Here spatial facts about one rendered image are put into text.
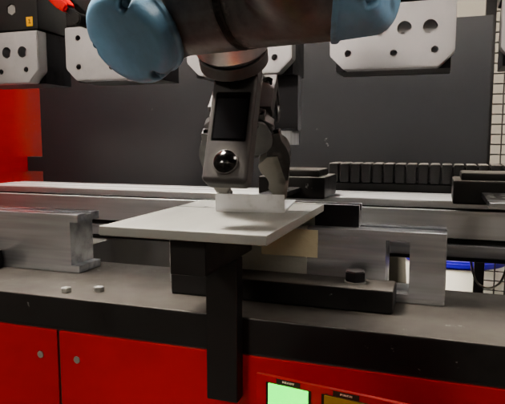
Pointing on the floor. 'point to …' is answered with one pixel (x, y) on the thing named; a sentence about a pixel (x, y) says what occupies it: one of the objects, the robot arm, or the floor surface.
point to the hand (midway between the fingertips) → (252, 202)
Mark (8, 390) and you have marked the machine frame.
